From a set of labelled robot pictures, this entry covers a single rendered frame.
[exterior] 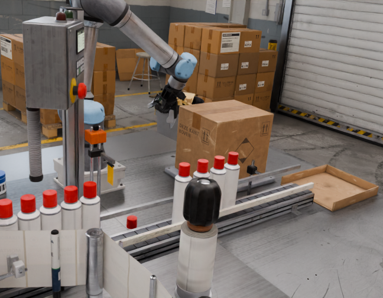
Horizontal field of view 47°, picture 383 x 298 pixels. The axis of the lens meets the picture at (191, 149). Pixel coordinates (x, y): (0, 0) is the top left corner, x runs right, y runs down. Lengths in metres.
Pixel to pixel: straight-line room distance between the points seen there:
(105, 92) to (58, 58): 3.91
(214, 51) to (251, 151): 3.21
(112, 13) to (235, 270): 0.92
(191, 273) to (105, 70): 4.00
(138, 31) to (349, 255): 1.03
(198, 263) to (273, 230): 0.56
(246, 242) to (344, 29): 4.49
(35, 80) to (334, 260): 0.99
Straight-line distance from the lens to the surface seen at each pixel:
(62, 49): 1.02
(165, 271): 1.19
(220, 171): 1.37
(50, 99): 1.05
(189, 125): 1.74
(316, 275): 1.36
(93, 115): 1.58
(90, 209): 1.16
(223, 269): 1.21
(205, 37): 5.01
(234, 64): 5.13
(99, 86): 4.87
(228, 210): 1.44
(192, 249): 1.00
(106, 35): 7.46
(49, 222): 1.13
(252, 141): 1.76
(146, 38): 1.64
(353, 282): 1.38
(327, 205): 1.77
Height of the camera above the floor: 1.58
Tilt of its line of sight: 20 degrees down
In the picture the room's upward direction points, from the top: 5 degrees clockwise
